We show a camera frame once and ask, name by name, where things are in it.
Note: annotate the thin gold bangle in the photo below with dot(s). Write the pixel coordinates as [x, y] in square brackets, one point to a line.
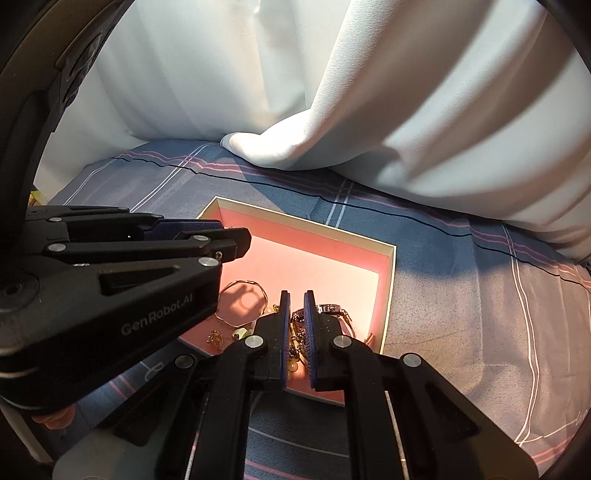
[240, 280]

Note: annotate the orange jewelry box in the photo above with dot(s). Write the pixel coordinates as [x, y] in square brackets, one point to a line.
[300, 258]

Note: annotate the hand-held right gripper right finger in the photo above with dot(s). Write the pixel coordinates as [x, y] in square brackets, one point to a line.
[310, 341]

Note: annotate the blue plaid bedsheet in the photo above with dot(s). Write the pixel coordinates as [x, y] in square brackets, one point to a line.
[461, 300]

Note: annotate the dark curved frame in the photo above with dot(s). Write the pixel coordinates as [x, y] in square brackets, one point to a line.
[46, 92]

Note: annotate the small gold earrings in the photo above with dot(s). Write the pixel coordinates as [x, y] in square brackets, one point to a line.
[214, 339]

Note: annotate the white curtain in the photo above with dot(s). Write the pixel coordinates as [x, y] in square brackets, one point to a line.
[415, 92]

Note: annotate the silver wrist watch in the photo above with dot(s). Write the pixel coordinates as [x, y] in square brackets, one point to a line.
[330, 308]

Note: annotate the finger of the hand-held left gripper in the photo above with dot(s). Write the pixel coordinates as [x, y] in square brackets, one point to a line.
[138, 251]
[184, 226]

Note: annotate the person's left hand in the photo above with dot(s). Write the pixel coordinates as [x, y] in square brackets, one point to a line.
[53, 417]

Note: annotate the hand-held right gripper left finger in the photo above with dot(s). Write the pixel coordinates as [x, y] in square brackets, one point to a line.
[285, 341]

